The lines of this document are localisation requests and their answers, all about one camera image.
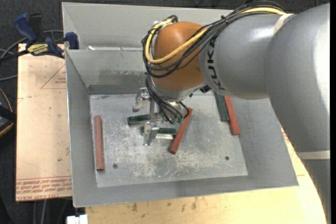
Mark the red-brown flat block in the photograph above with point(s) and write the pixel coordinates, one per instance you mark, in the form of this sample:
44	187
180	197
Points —
181	133
233	118
99	144

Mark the dark green flat block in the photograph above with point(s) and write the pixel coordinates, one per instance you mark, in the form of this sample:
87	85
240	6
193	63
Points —
222	108
136	120

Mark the brown cardboard board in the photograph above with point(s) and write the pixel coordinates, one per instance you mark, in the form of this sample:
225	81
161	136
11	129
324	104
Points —
42	118

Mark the black cylinder on white bracket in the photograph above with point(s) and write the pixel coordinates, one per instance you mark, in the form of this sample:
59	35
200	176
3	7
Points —
205	89

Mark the grey metal bin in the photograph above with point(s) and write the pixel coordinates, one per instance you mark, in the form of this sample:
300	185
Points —
123	154

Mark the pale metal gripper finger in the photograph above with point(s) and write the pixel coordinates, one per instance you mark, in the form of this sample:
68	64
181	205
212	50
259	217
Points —
143	98
150	133

